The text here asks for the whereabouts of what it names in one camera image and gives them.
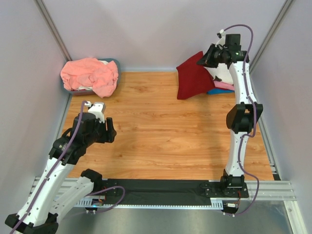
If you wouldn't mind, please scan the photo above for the dark red t-shirt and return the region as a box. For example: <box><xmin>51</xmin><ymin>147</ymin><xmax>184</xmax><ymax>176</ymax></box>
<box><xmin>176</xmin><ymin>51</ymin><xmax>215</xmax><ymax>100</ymax></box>

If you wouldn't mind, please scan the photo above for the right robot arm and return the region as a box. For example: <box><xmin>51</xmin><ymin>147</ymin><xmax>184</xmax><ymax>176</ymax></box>
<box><xmin>197</xmin><ymin>32</ymin><xmax>263</xmax><ymax>198</ymax></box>

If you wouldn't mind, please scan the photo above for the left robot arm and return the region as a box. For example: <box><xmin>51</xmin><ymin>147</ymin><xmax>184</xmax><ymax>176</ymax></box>
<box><xmin>5</xmin><ymin>113</ymin><xmax>117</xmax><ymax>234</ymax></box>

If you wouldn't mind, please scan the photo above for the white folded printed t-shirt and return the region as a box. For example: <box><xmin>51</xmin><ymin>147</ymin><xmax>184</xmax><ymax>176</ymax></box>
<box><xmin>205</xmin><ymin>63</ymin><xmax>234</xmax><ymax>85</ymax></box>

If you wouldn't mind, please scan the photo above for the pink folded t-shirt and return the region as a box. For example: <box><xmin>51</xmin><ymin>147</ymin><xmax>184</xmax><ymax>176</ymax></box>
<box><xmin>214</xmin><ymin>81</ymin><xmax>234</xmax><ymax>90</ymax></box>

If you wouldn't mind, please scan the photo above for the blue folded t-shirt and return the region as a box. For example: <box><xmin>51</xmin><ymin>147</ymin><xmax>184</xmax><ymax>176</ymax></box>
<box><xmin>207</xmin><ymin>88</ymin><xmax>234</xmax><ymax>95</ymax></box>

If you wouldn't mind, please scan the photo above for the blue-grey laundry basket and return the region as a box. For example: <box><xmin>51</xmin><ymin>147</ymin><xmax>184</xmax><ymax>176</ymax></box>
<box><xmin>60</xmin><ymin>58</ymin><xmax>121</xmax><ymax>96</ymax></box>

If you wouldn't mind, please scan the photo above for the pink crumpled t-shirt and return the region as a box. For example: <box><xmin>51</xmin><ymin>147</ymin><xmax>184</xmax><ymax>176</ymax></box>
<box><xmin>60</xmin><ymin>57</ymin><xmax>119</xmax><ymax>98</ymax></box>

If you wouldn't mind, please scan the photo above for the black base mat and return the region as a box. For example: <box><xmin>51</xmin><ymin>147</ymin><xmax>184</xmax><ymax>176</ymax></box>
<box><xmin>97</xmin><ymin>178</ymin><xmax>250</xmax><ymax>206</ymax></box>

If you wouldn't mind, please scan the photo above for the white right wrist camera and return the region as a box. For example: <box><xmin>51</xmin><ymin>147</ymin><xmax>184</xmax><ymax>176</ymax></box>
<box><xmin>215</xmin><ymin>29</ymin><xmax>228</xmax><ymax>50</ymax></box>

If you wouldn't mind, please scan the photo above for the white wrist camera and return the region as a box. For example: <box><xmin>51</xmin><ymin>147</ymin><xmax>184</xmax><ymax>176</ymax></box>
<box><xmin>215</xmin><ymin>29</ymin><xmax>228</xmax><ymax>50</ymax></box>
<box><xmin>84</xmin><ymin>101</ymin><xmax>106</xmax><ymax>123</ymax></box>

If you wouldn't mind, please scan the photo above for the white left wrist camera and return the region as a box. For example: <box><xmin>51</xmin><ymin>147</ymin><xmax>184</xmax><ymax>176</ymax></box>
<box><xmin>84</xmin><ymin>101</ymin><xmax>106</xmax><ymax>123</ymax></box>

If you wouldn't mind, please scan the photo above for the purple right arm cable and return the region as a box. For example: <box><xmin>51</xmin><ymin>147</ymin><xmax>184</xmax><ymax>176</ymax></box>
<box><xmin>223</xmin><ymin>24</ymin><xmax>260</xmax><ymax>186</ymax></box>

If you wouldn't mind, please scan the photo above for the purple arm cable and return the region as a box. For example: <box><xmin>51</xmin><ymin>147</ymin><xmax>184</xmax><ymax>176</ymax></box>
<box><xmin>223</xmin><ymin>24</ymin><xmax>260</xmax><ymax>186</ymax></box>
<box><xmin>9</xmin><ymin>100</ymin><xmax>91</xmax><ymax>234</ymax></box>

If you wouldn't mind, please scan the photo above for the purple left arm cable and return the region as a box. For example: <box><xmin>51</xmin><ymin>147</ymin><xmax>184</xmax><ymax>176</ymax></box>
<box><xmin>9</xmin><ymin>100</ymin><xmax>91</xmax><ymax>234</ymax></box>

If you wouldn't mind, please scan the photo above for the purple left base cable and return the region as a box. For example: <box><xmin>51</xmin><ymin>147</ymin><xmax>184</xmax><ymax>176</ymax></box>
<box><xmin>82</xmin><ymin>185</ymin><xmax>126</xmax><ymax>215</ymax></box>

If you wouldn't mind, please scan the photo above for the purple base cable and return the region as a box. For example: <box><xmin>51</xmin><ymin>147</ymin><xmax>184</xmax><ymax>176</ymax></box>
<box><xmin>82</xmin><ymin>185</ymin><xmax>126</xmax><ymax>215</ymax></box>
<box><xmin>221</xmin><ymin>175</ymin><xmax>260</xmax><ymax>217</ymax></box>

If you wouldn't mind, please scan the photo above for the right aluminium frame post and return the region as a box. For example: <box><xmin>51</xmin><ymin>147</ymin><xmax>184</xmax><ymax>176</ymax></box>
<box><xmin>249</xmin><ymin>0</ymin><xmax>295</xmax><ymax>74</ymax></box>

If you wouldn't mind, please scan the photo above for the aluminium frame post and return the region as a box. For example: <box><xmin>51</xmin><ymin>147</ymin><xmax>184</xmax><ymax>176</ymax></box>
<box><xmin>34</xmin><ymin>0</ymin><xmax>72</xmax><ymax>61</ymax></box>
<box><xmin>249</xmin><ymin>0</ymin><xmax>295</xmax><ymax>74</ymax></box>

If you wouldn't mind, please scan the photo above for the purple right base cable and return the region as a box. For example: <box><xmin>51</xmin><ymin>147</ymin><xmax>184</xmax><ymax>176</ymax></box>
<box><xmin>221</xmin><ymin>175</ymin><xmax>260</xmax><ymax>217</ymax></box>

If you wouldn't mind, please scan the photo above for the left aluminium frame post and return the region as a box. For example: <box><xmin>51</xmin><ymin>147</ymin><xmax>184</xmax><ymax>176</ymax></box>
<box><xmin>34</xmin><ymin>0</ymin><xmax>72</xmax><ymax>61</ymax></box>

